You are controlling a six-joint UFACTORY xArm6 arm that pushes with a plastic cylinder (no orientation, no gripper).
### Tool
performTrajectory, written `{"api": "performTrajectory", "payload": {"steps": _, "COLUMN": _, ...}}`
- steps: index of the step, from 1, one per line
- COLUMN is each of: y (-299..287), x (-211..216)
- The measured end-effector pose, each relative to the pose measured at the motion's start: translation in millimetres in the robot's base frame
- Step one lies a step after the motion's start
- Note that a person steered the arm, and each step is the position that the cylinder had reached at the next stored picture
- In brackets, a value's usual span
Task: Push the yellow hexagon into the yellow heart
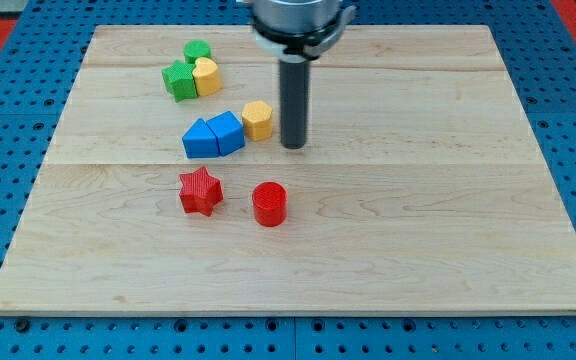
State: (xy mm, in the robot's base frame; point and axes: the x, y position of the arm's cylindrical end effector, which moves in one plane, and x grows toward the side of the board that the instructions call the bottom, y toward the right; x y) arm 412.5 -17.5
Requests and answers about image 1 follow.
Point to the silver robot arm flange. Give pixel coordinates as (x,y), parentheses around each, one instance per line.
(298,31)

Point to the yellow hexagon block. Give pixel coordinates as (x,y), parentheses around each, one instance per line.
(257,118)

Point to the yellow heart block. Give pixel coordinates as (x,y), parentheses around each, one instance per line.
(207,76)

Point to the red cylinder block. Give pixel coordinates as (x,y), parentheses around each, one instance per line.
(269,204)

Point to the blue pentagon block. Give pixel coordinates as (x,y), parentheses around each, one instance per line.
(229,132)

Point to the red star block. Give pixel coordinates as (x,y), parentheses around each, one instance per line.
(200,191)

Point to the blue triangle block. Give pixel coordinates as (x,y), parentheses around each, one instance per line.
(199,141)

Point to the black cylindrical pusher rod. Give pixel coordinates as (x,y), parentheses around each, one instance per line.
(294,86)

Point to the light wooden board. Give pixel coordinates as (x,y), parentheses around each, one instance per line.
(421,190)

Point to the green star block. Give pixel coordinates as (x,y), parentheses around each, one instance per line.
(179,80)

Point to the green cylinder block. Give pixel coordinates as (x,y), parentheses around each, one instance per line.
(195,49)

